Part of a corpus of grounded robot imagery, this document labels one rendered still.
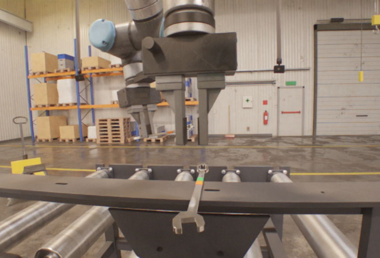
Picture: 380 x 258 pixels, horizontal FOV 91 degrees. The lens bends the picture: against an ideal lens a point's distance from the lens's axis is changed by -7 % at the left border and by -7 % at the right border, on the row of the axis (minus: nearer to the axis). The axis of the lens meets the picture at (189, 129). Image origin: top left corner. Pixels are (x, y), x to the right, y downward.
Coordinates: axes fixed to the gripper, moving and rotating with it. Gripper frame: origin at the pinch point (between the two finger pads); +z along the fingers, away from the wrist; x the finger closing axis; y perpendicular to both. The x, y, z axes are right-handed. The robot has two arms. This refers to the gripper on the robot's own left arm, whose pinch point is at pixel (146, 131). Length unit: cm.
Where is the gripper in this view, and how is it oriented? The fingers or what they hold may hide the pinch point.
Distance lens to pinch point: 64.5
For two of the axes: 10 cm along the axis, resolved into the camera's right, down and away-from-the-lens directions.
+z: 1.9, 9.8, 0.2
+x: -6.5, 1.4, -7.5
